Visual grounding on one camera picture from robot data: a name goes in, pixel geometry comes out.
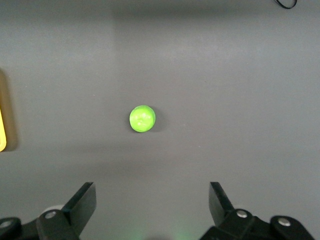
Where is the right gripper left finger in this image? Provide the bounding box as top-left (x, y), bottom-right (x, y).
top-left (0, 181), bottom-right (97, 240)

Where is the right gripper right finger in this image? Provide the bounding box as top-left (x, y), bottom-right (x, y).
top-left (199, 181), bottom-right (316, 240)

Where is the green apple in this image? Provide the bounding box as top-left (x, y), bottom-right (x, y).
top-left (128, 104), bottom-right (157, 133)

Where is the yellow plastic tray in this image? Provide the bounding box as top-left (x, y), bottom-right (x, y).
top-left (0, 107), bottom-right (7, 153)

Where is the dark grey table mat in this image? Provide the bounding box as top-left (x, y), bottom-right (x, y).
top-left (0, 0), bottom-right (320, 240)

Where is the loose black cable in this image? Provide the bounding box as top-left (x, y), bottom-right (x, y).
top-left (273, 0), bottom-right (299, 10)

